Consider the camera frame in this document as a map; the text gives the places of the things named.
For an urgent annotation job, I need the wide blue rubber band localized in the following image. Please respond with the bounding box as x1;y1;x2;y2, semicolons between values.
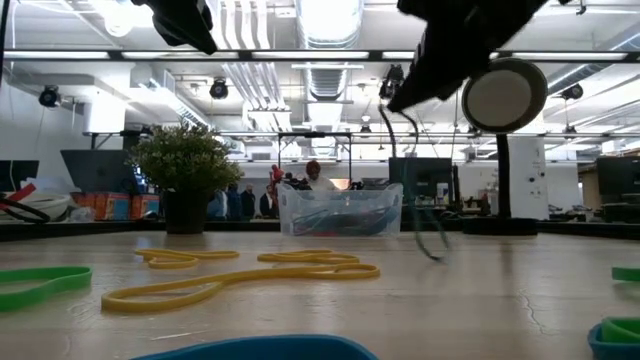
349;204;400;236

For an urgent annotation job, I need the black overhead camera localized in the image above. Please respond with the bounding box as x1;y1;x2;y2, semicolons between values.
377;63;406;101

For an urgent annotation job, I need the black cable loop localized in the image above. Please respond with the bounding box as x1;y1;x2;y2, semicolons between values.
0;196;51;225

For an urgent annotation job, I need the potted green plant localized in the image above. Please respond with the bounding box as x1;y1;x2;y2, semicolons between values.
126;122;247;236

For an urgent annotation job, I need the black monitor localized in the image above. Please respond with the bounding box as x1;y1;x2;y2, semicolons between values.
0;159;41;194
387;156;454;209

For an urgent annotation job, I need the black table frame rail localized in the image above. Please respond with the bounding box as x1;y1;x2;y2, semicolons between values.
0;218;640;242

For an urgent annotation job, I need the dark grey monitor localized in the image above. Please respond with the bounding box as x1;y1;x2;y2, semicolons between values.
59;148;141;195

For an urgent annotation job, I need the white bowl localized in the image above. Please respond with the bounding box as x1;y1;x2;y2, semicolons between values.
19;191;72;222

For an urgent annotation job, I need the white column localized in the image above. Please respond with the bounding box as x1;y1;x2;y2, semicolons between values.
508;137;550;221

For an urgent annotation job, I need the black desk lamp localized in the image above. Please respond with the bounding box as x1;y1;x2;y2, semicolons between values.
459;56;550;237

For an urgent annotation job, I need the black overhead frame bar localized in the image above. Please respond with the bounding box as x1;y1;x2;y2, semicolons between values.
0;48;640;64

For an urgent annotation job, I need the long yellow rubber band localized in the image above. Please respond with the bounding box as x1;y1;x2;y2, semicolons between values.
100;262;382;315

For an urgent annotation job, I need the long blue rubber band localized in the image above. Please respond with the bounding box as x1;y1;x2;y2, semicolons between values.
377;102;452;262

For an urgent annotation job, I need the red strap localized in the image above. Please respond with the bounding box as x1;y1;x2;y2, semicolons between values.
0;183;34;211

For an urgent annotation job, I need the black equipment cabinet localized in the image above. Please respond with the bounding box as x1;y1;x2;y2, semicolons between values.
594;155;640;224

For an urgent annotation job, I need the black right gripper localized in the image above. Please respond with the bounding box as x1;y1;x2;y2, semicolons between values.
387;0;549;112

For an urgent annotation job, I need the orange cardboard box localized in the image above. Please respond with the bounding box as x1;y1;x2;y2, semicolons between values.
71;191;133;222
129;193;162;221

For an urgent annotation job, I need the clear plastic bin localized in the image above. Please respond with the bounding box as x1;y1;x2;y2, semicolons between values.
277;182;405;239

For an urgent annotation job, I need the person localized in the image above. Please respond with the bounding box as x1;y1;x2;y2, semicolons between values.
258;184;280;220
303;159;339;192
241;184;258;221
226;182;243;222
207;188;229;222

